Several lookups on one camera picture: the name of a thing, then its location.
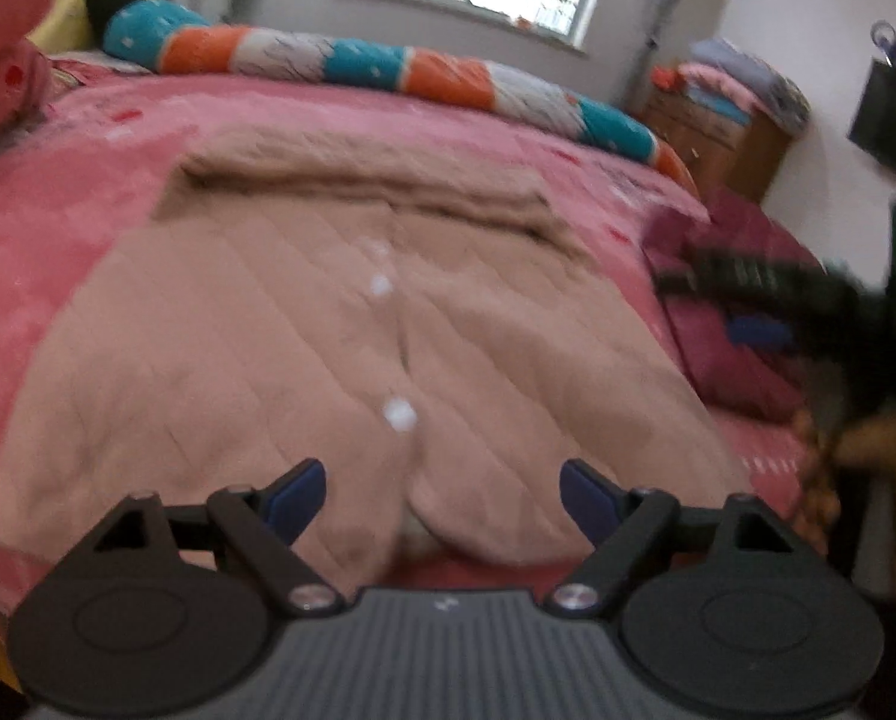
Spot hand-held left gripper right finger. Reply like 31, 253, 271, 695
545, 459, 813, 620

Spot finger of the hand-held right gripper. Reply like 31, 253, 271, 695
725, 311, 831, 362
654, 244, 861, 316

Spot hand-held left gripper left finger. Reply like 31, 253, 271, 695
80, 457, 348, 620

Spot beige quilted jacket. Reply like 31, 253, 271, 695
0, 127, 753, 578

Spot maroon down jacket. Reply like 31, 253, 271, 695
643, 187, 831, 421

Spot wooden dresser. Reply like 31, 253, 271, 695
639, 82, 794, 203

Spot blue folded blanket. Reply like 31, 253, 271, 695
688, 86, 753, 126

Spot stacked folded blankets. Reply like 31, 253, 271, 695
691, 37, 810, 128

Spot pink folded blanket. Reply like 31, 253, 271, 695
676, 64, 756, 102

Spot rolled striped blanket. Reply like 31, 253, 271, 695
103, 0, 700, 196

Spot pink bed blanket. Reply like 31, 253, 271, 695
0, 52, 816, 661

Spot floral patterned pillow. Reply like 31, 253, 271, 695
47, 52, 157, 89

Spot pink folded quilt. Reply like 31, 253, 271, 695
0, 0, 59, 158

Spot black wall screen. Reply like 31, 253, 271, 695
849, 56, 896, 166

